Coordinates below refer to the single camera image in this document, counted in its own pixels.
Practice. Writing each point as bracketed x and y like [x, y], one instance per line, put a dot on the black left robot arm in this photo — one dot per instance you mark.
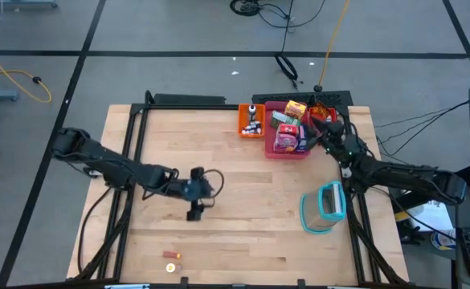
[110, 161]

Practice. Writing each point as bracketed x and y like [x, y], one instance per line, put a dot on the black flat panel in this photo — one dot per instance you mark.
[190, 99]

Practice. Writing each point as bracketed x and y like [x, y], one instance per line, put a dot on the green cereal box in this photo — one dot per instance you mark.
[284, 119]

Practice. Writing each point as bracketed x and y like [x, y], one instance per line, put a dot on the spice jar with purple label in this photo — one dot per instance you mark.
[329, 119]

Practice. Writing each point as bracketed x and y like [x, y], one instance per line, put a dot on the white paper sheet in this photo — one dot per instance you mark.
[431, 212]

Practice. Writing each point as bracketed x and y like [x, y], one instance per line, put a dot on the black aluminium table frame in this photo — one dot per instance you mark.
[218, 107]

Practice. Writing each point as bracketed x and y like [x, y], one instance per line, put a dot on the red Froot Loops cereal box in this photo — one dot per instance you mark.
[288, 129]

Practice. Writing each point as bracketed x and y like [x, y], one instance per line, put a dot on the yellow Corn Pops cereal box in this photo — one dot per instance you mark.
[295, 109]

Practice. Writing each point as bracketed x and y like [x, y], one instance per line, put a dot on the orange plastic basket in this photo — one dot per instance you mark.
[243, 114]

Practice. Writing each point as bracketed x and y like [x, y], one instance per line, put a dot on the pink plastic bin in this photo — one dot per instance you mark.
[287, 155]

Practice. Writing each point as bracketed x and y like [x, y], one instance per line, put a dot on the small dark dropper bottle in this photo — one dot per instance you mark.
[252, 127]
[252, 132]
[254, 123]

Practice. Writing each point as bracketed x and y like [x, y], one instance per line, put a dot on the dark bottle with black nozzle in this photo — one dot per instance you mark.
[252, 109]

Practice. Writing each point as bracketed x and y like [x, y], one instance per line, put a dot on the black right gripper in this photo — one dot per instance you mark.
[341, 142]

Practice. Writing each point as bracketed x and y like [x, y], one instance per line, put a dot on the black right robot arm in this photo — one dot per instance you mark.
[403, 174]

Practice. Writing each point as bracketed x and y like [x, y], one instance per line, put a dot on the teal metal box grater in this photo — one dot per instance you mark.
[319, 212]

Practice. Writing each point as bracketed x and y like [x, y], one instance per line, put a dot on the purple Raisin Bran cereal box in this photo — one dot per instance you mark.
[285, 142]

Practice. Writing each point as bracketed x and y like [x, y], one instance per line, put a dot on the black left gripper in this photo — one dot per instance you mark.
[194, 190]

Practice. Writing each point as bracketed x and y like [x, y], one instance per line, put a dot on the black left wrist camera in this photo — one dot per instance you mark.
[197, 173]

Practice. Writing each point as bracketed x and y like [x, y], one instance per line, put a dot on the black perforated panel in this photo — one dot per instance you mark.
[270, 97]

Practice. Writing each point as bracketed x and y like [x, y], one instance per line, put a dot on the red plastic basket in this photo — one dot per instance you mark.
[333, 111]

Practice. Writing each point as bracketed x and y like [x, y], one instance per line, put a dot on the small red bottle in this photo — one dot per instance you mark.
[171, 255]

